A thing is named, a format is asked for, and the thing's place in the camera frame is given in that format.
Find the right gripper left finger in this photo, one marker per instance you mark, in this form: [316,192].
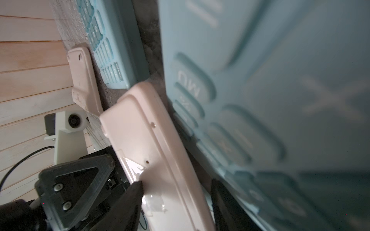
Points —
[124,215]

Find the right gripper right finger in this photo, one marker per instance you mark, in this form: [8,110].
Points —
[228,214]

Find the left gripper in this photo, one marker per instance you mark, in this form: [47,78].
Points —
[72,196]

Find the pink calculator face down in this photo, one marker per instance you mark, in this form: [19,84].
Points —
[84,91]
[150,151]

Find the small teal calculator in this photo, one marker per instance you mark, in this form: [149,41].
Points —
[272,98]

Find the teal calculator left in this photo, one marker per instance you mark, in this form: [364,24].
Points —
[111,30]

